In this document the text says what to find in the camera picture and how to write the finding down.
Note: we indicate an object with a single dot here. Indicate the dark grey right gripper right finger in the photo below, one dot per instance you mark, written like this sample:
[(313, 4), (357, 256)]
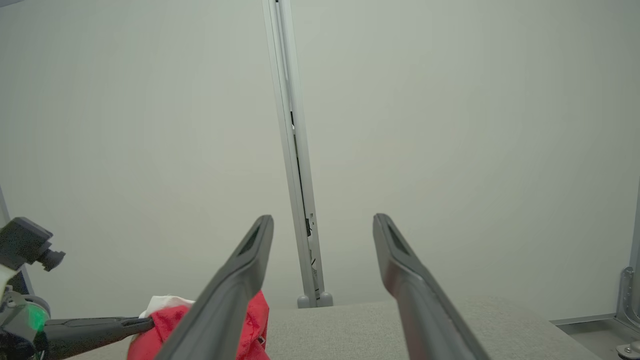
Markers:
[(420, 310)]

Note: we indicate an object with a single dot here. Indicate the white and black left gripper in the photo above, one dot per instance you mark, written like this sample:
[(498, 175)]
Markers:
[(20, 325)]

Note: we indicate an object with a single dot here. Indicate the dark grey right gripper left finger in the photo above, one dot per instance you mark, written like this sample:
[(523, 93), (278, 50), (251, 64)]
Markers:
[(225, 300)]

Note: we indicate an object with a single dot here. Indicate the red jersey with white sleeves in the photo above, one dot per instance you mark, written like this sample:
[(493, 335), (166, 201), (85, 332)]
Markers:
[(170, 325)]

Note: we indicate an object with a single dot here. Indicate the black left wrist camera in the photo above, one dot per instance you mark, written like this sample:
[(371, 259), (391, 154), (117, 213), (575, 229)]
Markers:
[(22, 242)]

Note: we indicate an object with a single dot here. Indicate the grey metal partition post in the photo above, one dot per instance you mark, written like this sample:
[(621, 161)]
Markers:
[(305, 165)]

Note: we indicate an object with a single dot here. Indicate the grey metal partition bracket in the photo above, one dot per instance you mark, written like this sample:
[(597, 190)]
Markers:
[(627, 310)]

